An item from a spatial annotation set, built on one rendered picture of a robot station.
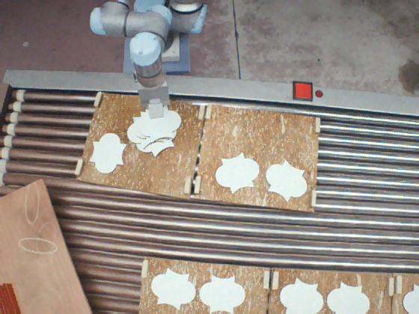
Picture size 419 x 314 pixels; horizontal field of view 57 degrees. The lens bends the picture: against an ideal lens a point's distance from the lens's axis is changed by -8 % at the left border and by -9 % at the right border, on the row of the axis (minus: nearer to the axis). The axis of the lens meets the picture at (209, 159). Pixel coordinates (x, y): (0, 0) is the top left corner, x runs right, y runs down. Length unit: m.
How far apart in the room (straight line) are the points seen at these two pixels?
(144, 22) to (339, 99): 0.83
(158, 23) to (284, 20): 1.90
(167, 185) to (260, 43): 1.59
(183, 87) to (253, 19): 1.43
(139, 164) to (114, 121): 0.20
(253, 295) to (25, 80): 1.21
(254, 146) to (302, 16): 1.67
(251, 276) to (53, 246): 0.64
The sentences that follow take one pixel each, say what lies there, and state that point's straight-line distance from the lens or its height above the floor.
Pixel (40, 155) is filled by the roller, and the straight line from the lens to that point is 1.61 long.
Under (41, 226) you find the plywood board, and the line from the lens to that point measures 1.40.
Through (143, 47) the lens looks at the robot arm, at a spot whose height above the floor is 1.45.
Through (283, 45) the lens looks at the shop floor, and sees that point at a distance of 2.82.
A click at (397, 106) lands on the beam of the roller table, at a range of 1.69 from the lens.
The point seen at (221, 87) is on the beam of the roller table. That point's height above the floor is 0.92.
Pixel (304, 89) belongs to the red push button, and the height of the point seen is 0.93.
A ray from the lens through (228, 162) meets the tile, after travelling 1.43.
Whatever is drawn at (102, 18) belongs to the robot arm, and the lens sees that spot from 1.17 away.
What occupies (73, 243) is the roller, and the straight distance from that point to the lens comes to 1.48.
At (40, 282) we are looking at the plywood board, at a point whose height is 1.04.
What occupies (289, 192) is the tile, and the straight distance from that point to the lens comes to 1.42.
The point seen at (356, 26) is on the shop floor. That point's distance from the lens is 3.05.
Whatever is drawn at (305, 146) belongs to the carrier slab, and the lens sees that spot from 1.49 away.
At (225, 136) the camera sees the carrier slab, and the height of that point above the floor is 0.94.
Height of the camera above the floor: 2.30
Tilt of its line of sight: 71 degrees down
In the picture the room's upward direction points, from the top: 5 degrees counter-clockwise
